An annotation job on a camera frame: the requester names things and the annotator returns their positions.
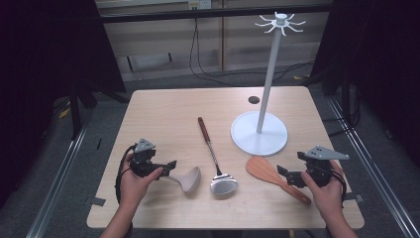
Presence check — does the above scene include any black wall cable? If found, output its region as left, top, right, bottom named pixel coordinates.
left=188, top=18, right=233, bottom=87
left=196, top=19, right=315, bottom=82

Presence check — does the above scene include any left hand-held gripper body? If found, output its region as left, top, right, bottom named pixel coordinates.
left=129, top=138, right=166, bottom=179

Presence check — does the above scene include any white utensil stand with hooks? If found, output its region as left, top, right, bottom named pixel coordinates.
left=230, top=11, right=307, bottom=157

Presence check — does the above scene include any beige wooden ladle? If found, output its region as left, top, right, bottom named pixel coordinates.
left=162, top=166, right=202, bottom=193

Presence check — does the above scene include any black floor cable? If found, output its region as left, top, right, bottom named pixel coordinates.
left=321, top=110, right=362, bottom=138

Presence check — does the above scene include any left hand-held gripper black cable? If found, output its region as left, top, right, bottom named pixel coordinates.
left=114, top=144, right=137, bottom=204

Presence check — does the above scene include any person's left hand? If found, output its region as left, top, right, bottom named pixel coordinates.
left=119, top=155, right=164, bottom=206

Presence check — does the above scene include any black metal stand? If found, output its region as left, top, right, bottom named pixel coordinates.
left=67, top=75, right=131, bottom=140
left=340, top=67, right=361, bottom=133

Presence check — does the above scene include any orange wooden spatula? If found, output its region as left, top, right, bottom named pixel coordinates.
left=245, top=156, right=312, bottom=206

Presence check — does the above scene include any white wall socket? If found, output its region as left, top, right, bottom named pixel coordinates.
left=187, top=0, right=212, bottom=10

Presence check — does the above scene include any black horizontal bar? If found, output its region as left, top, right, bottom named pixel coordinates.
left=100, top=3, right=333, bottom=24

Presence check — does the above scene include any right hand-held gripper black cable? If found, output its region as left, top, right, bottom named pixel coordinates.
left=325, top=163, right=348, bottom=209

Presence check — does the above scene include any grey tape strip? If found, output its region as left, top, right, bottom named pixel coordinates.
left=83, top=195, right=107, bottom=207
left=343, top=192, right=366, bottom=203

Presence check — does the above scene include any dark curtain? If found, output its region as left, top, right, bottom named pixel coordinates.
left=0, top=0, right=127, bottom=209
left=311, top=0, right=420, bottom=167

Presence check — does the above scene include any person's right hand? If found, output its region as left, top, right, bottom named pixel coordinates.
left=300, top=161, right=345, bottom=217

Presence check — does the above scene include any metal floor rail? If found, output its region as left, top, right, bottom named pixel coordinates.
left=25, top=122, right=90, bottom=238
left=326, top=97, right=420, bottom=238

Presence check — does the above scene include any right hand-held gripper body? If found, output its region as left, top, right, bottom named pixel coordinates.
left=296, top=146, right=350, bottom=187

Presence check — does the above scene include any hand-held gripper black cable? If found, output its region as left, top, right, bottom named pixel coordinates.
left=114, top=144, right=137, bottom=204
left=325, top=163, right=348, bottom=209

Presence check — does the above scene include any metal ladle with brown handle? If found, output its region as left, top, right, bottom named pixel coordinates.
left=197, top=116, right=239, bottom=196

